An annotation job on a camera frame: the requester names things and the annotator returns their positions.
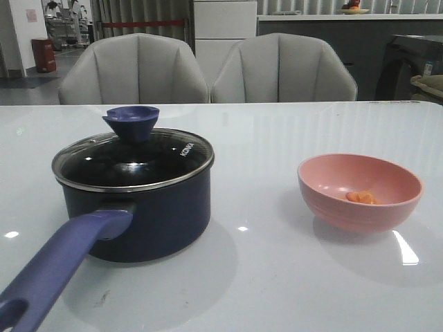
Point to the dark blue saucepan purple handle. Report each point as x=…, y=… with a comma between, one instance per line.
x=120, y=227

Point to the glass pot lid purple knob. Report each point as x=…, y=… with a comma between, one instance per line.
x=134, y=156

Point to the pink plastic bowl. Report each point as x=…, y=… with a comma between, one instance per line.
x=324, y=180

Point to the orange ham pieces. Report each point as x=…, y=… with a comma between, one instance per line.
x=364, y=197

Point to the right grey upholstered chair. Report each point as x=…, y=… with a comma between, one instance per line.
x=281, y=67

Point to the grey upholstered chair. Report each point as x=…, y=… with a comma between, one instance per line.
x=138, y=68
x=281, y=67

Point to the left grey upholstered chair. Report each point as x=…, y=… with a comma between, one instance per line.
x=138, y=68

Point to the white cabinet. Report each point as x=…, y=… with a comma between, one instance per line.
x=217, y=26

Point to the red barrier tape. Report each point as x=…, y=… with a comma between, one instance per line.
x=143, y=24

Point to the fruit plate on counter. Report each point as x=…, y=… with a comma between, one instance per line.
x=353, y=7

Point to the red bin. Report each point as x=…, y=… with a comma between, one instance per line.
x=43, y=55

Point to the dark appliance at right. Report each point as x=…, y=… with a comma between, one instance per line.
x=405, y=57

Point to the beige cushion at right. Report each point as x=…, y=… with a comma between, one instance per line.
x=427, y=88

